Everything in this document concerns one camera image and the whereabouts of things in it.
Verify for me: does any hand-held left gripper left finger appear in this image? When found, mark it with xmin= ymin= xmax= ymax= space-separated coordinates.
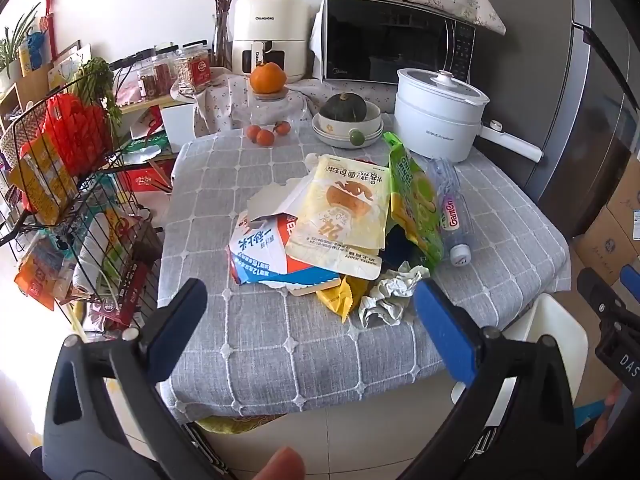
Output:
xmin=42 ymin=277 xmax=236 ymax=480

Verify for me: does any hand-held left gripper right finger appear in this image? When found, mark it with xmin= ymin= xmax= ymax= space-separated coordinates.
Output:
xmin=400 ymin=279 xmax=585 ymax=480

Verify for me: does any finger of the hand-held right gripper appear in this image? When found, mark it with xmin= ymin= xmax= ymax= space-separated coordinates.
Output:
xmin=576 ymin=267 xmax=629 ymax=328
xmin=619 ymin=262 xmax=640 ymax=292

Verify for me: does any white plastic bin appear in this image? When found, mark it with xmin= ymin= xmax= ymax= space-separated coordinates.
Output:
xmin=450 ymin=292 xmax=590 ymax=406

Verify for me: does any dark blue packet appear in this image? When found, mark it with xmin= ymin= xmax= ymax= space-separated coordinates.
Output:
xmin=382 ymin=225 xmax=417 ymax=277

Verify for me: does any yellow wrapper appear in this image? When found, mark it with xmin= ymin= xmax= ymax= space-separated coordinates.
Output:
xmin=315 ymin=275 xmax=372 ymax=324

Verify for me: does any green snack bag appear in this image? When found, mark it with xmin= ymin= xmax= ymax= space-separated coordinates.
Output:
xmin=382 ymin=131 xmax=446 ymax=269

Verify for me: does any person's right hand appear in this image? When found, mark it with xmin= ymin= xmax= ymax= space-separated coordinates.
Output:
xmin=580 ymin=381 xmax=632 ymax=462

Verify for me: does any person's left hand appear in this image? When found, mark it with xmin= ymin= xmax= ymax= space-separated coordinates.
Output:
xmin=249 ymin=447 xmax=307 ymax=480

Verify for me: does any brown cardboard box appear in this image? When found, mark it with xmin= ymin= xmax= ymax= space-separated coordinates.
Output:
xmin=606 ymin=154 xmax=640 ymax=212
xmin=572 ymin=204 xmax=640 ymax=288

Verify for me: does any crumpled white paper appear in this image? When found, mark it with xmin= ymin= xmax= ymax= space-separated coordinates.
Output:
xmin=357 ymin=265 xmax=431 ymax=329

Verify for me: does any grey checked tablecloth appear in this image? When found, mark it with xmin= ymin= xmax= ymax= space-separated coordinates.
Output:
xmin=157 ymin=127 xmax=572 ymax=420

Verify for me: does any white blue milk carton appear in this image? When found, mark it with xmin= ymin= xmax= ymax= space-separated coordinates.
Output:
xmin=227 ymin=210 xmax=342 ymax=292

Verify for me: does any clear plastic bottle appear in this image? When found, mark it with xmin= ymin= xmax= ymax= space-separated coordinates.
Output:
xmin=427 ymin=156 xmax=475 ymax=266

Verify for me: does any pale yellow bread packet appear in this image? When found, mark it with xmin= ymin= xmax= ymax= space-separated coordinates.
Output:
xmin=284 ymin=155 xmax=392 ymax=281

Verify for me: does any red gift box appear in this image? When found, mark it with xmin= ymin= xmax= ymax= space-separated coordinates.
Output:
xmin=124 ymin=160 xmax=174 ymax=194

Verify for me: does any white cardboard piece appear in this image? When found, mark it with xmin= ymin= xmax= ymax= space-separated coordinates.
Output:
xmin=247 ymin=179 xmax=322 ymax=224

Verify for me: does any orange cardboard box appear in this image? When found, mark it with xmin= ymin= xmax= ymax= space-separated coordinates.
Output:
xmin=9 ymin=132 xmax=79 ymax=227

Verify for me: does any white electric pot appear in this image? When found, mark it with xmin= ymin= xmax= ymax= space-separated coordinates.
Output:
xmin=394 ymin=67 xmax=544 ymax=164

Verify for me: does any grey refrigerator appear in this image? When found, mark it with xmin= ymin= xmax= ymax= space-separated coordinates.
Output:
xmin=470 ymin=0 xmax=640 ymax=242

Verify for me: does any red plastic bag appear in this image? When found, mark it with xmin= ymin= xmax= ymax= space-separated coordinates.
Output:
xmin=42 ymin=92 xmax=114 ymax=177

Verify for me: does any cream ceramic bowl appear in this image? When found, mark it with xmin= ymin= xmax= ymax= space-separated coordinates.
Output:
xmin=312 ymin=101 xmax=385 ymax=150

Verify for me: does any floral tablecloth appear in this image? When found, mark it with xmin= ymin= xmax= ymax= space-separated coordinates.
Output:
xmin=170 ymin=67 xmax=401 ymax=137

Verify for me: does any glass jar with wooden lid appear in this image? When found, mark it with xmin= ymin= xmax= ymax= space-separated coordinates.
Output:
xmin=248 ymin=87 xmax=297 ymax=131

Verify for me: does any glass pot lid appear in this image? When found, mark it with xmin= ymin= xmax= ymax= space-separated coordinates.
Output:
xmin=397 ymin=67 xmax=490 ymax=107

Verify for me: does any dark green squash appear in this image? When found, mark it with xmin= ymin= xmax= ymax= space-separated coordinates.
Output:
xmin=320 ymin=92 xmax=369 ymax=123

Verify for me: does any red label glass jar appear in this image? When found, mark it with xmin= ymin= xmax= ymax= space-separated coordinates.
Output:
xmin=151 ymin=52 xmax=177 ymax=96
xmin=137 ymin=62 xmax=156 ymax=99
xmin=176 ymin=46 xmax=211 ymax=92

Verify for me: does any large orange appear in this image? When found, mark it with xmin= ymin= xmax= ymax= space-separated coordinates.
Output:
xmin=250 ymin=61 xmax=288 ymax=95

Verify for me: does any wooden shelf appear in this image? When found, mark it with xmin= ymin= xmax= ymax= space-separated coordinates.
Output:
xmin=0 ymin=40 xmax=94 ymax=137

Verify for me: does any glass vase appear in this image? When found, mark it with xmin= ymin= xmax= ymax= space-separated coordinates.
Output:
xmin=212 ymin=10 xmax=235 ymax=69

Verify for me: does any black microwave oven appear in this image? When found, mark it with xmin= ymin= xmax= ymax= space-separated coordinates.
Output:
xmin=314 ymin=0 xmax=477 ymax=86

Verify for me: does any cream air fryer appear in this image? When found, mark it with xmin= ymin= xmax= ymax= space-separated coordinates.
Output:
xmin=231 ymin=0 xmax=309 ymax=84

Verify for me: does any potted green plant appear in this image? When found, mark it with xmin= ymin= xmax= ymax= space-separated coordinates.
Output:
xmin=0 ymin=2 xmax=42 ymax=82

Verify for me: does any black wire rack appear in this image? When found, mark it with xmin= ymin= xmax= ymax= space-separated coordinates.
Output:
xmin=0 ymin=67 xmax=174 ymax=332

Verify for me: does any red hanging string decoration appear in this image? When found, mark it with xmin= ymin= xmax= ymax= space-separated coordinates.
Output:
xmin=42 ymin=0 xmax=59 ymax=57

